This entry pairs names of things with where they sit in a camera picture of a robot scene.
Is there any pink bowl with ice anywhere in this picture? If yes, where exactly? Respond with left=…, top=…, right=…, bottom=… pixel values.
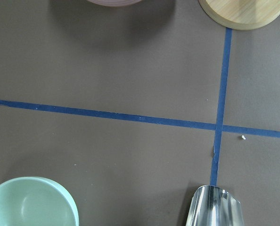
left=88, top=0, right=142, bottom=7

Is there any stainless steel scoop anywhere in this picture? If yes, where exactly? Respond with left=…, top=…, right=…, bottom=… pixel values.
left=186, top=185, right=244, bottom=226

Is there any light green bowl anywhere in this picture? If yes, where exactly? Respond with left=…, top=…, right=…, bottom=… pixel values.
left=0, top=177, right=79, bottom=226

